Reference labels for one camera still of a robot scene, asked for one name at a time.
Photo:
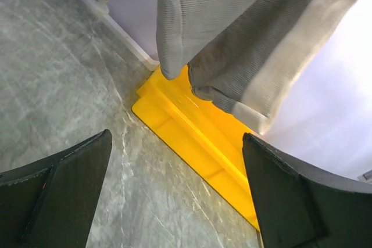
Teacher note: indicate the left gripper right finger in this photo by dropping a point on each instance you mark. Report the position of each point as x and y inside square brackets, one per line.
[300, 205]

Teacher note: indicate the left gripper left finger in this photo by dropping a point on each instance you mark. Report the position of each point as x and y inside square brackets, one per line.
[52, 201]

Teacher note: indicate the grey underwear beige waistband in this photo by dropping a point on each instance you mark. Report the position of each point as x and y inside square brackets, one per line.
[244, 55]

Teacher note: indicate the yellow plastic tray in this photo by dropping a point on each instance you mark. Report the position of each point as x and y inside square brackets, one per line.
[205, 137]

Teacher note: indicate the grey white drying rack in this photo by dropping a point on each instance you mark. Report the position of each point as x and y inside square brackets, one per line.
[101, 10]

